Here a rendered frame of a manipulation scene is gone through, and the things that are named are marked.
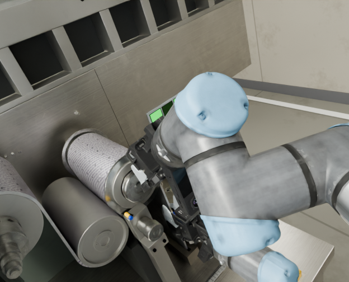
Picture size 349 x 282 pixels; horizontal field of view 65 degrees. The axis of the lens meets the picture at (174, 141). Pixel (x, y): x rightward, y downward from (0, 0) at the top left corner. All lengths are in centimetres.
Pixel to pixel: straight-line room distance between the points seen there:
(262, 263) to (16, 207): 44
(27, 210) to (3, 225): 5
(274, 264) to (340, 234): 153
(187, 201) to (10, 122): 54
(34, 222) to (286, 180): 44
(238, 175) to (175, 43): 83
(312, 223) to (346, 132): 177
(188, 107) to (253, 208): 12
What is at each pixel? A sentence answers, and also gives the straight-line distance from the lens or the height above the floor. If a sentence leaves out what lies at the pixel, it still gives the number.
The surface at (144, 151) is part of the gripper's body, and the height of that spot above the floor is 138.
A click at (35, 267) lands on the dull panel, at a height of 98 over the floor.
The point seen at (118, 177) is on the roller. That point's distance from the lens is 60.
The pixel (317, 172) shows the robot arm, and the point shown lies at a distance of 31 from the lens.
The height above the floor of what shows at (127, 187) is 127.
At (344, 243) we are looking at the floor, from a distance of 202.
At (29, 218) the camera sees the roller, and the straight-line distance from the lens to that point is 58.
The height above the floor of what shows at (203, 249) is 107.
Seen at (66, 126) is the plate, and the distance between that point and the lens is 88.
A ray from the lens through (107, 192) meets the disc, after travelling 60.
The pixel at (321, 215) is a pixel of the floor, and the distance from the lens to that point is 215.
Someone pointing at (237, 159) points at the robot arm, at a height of 143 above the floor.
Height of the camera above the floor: 162
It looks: 30 degrees down
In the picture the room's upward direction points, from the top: 19 degrees counter-clockwise
